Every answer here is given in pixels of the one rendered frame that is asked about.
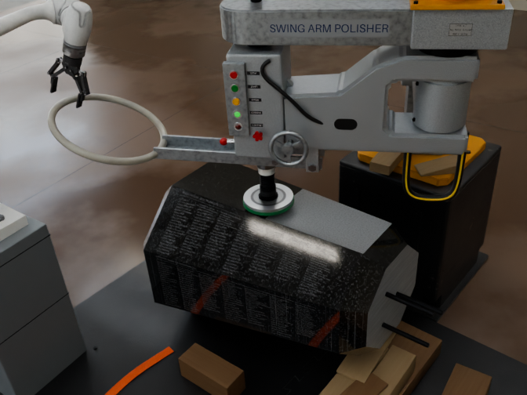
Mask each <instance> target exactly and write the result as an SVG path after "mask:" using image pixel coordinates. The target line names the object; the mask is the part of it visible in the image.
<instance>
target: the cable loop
mask: <svg viewBox="0 0 527 395"><path fill-rule="evenodd" d="M466 154H467V152H464V153H463V155H461V154H458V156H457V163H456V172H455V176H454V180H453V184H452V187H451V189H450V191H449V192H447V193H445V194H419V193H416V192H414V191H413V190H412V188H411V186H410V167H411V159H412V153H404V158H403V167H402V185H403V189H404V191H405V193H406V194H407V195H408V196H409V197H410V198H412V199H413V200H417V201H426V202H441V201H448V200H450V199H452V198H453V197H454V196H455V195H456V194H457V192H458V190H459V188H460V184H461V181H462V178H463V170H464V165H465V159H466Z"/></svg>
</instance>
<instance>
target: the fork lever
mask: <svg viewBox="0 0 527 395"><path fill-rule="evenodd" d="M162 138H163V139H165V140H166V141H167V145H166V147H154V148H153V149H154V151H156V152H157V153H158V156H157V157H156V158H158V159H170V160H182V161H204V162H216V163H228V164H240V165H262V166H274V167H286V168H298V169H305V168H306V159H305V160H304V161H303V162H302V163H301V164H299V165H296V166H292V167H289V166H284V165H280V164H279V163H277V162H276V161H275V160H274V159H273V158H243V157H236V154H235V148H234V143H228V144H227V145H225V146H223V145H221V144H220V139H221V138H214V137H200V136H175V135H162ZM293 154H303V149H294V152H293ZM319 156H325V150H319ZM301 157H302V156H291V159H292V161H297V160H298V159H300V158H301ZM319 169H321V170H322V158H319ZM308 170H309V171H311V172H314V171H316V165H314V164H311V165H308Z"/></svg>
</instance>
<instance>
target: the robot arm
mask: <svg viewBox="0 0 527 395"><path fill-rule="evenodd" d="M33 20H49V21H50V22H52V23H53V24H57V25H60V26H62V31H63V33H64V40H63V48H62V52H63V59H62V57H59V58H56V62H55V63H54V65H52V67H51V68H50V69H49V71H48V72H47V74H49V75H50V77H51V81H50V84H51V89H50V92H51V93H53V92H55V91H56V87H57V82H58V77H57V75H59V74H61V73H63V72H64V71H65V73H66V74H69V75H70V76H71V77H72V78H73V79H74V80H75V83H76V85H77V86H78V90H79V92H80V93H79V94H78V99H77V103H76V108H79V107H81V106H82V101H84V99H85V96H87V95H89V94H90V91H89V85H88V81H87V77H86V74H87V72H86V71H81V69H80V66H81V65H82V57H84V56H85V51H86V47H87V42H88V40H89V38H90V35H91V31H92V26H93V13H92V10H91V8H90V6H89V5H88V4H86V3H84V2H80V1H79V0H48V1H47V2H45V3H42V4H39V5H32V6H28V7H26V8H23V9H20V10H18V11H16V12H14V13H10V14H8V15H6V16H3V17H0V37H1V36H3V35H4V34H7V33H9V32H10V31H13V30H15V29H17V28H18V27H21V26H23V25H25V24H27V23H29V22H31V21H33ZM60 64H62V65H63V68H61V69H60V70H58V71H57V72H55V73H53V72H54V71H55V70H56V69H57V68H58V67H59V65H60ZM75 75H77V77H75Z"/></svg>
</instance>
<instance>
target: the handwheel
mask: <svg viewBox="0 0 527 395"><path fill-rule="evenodd" d="M281 136H294V137H296V138H297V139H298V140H299V141H298V142H296V143H293V140H288V142H287V143H281V142H279V141H277V140H276V139H277V138H279V137H281ZM274 144H275V145H277V146H279V147H281V148H282V152H283V154H285V155H287V161H283V160H281V159H280V158H278V157H277V156H276V154H275V153H274V148H273V146H274ZM301 144H303V155H302V157H301V158H300V159H298V160H297V161H292V159H291V155H292V154H293V152H294V149H295V148H296V147H298V146H299V145H301ZM268 149H269V153H270V155H271V157H272V158H273V159H274V160H275V161H276V162H277V163H279V164H280V165H284V166H289V167H292V166H296V165H299V164H301V163H302V162H303V161H304V160H305V159H306V158H307V156H308V151H309V149H308V145H307V141H306V140H305V139H304V138H303V137H302V136H301V135H300V134H299V133H297V132H294V131H290V130H285V131H281V132H278V133H276V134H275V135H273V136H272V138H271V140H270V142H269V146H268Z"/></svg>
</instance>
